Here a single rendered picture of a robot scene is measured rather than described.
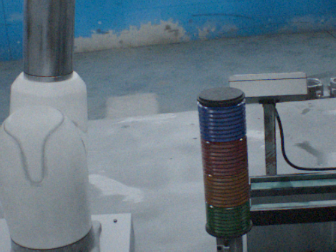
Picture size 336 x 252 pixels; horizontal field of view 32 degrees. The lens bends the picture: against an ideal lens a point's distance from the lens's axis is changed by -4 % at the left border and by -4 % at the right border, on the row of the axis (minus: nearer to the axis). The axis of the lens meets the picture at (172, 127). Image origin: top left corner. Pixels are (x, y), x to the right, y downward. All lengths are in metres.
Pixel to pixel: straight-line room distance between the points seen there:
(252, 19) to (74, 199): 5.72
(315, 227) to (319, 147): 0.57
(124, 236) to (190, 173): 0.42
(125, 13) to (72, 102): 5.41
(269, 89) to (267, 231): 0.34
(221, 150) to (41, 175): 0.35
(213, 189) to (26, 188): 0.35
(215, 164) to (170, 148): 0.94
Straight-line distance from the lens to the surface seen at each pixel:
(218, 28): 6.61
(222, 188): 0.77
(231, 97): 0.74
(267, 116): 1.34
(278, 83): 1.31
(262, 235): 1.11
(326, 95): 3.77
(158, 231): 1.30
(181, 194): 1.44
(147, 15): 6.55
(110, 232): 1.19
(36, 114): 1.03
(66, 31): 1.15
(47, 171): 0.99
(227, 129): 0.74
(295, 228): 1.10
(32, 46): 1.16
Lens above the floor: 1.45
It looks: 21 degrees down
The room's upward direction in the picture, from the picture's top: 6 degrees counter-clockwise
